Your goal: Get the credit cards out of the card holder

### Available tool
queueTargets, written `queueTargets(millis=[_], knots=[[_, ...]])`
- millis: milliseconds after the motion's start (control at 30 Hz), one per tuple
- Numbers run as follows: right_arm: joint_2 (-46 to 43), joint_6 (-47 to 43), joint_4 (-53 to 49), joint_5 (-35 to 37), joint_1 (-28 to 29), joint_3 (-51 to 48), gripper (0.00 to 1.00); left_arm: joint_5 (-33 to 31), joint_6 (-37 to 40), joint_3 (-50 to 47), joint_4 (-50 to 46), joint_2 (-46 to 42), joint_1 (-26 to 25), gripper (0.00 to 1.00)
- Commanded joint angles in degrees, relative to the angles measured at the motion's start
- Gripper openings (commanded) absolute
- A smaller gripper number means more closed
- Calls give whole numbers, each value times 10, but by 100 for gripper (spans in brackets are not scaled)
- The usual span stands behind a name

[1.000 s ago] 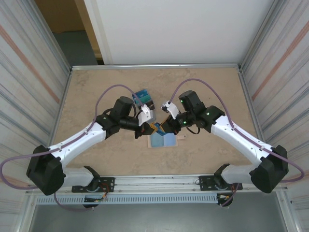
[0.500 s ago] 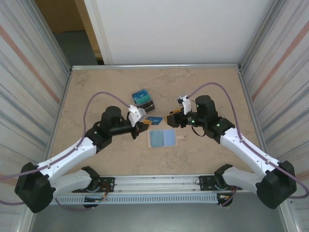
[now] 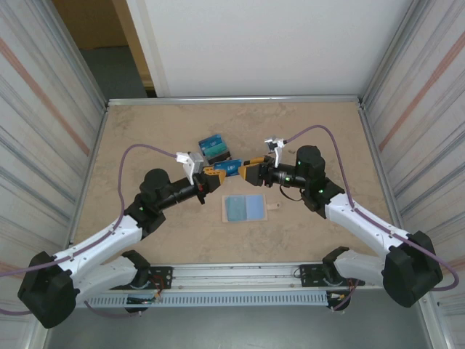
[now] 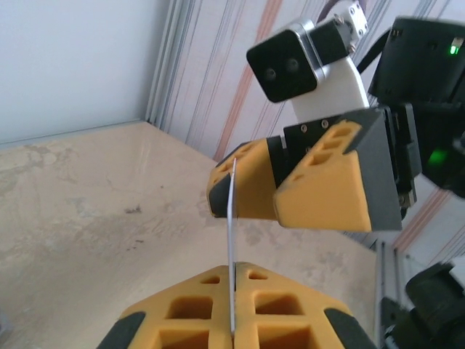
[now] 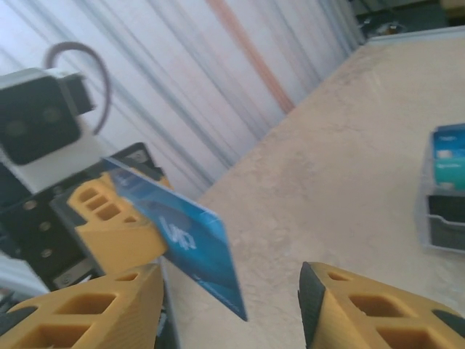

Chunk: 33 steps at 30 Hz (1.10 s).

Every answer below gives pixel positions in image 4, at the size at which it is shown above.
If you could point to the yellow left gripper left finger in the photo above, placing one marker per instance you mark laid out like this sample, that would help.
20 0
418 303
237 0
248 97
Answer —
156 314

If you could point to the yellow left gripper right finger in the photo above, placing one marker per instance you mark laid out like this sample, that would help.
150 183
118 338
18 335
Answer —
314 320

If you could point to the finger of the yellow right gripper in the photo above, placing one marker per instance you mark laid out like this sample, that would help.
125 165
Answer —
250 189
327 203

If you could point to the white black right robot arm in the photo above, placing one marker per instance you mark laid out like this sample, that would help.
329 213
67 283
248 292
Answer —
428 301

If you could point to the aluminium frame post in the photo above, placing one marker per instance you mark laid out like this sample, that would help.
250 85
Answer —
390 291
163 72

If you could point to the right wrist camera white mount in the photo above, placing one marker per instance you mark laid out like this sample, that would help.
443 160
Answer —
283 65

